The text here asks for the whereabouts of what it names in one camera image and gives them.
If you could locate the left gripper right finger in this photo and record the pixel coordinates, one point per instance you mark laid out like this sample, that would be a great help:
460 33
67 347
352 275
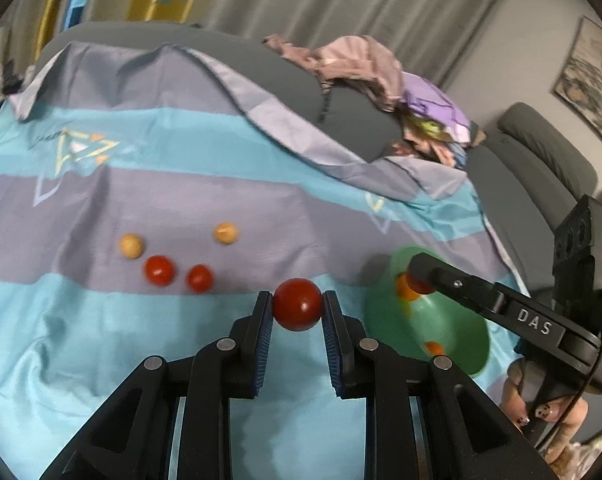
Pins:
424 419

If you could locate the beige longan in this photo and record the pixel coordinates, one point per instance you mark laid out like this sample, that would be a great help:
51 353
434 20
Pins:
131 246
226 233

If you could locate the large orange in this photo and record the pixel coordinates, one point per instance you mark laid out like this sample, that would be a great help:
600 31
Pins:
434 348

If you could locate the beige longan left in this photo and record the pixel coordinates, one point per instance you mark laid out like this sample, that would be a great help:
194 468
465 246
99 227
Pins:
131 246

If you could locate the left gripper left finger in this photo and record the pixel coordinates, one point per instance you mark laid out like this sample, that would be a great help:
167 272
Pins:
173 417

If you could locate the small orange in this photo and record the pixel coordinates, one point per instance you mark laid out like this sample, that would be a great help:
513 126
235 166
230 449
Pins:
402 289

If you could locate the grey curtain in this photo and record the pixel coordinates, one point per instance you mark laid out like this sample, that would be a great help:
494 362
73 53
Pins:
429 37

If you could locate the red tomato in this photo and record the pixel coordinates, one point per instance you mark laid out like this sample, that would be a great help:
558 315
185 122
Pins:
297 304
159 270
200 279
419 287

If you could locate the beige longan right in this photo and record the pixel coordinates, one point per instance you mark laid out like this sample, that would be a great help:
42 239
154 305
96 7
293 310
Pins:
226 233

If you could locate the framed landscape painting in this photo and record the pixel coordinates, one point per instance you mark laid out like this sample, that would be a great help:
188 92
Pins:
579 84

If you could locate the pile of clothes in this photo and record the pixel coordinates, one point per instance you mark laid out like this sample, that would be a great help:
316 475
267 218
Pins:
381 85

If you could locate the green plastic bowl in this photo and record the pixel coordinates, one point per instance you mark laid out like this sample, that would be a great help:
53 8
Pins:
406 326

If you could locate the grey sofa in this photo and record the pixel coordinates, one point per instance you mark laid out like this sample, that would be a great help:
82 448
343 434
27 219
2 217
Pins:
527 174

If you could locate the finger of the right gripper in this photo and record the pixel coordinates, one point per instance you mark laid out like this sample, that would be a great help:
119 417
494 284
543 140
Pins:
467 290

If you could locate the right hand painted nails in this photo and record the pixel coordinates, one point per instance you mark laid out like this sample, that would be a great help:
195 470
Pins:
514 407

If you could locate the blue purple striped sheet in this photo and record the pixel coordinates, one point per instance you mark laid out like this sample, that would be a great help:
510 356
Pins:
167 144

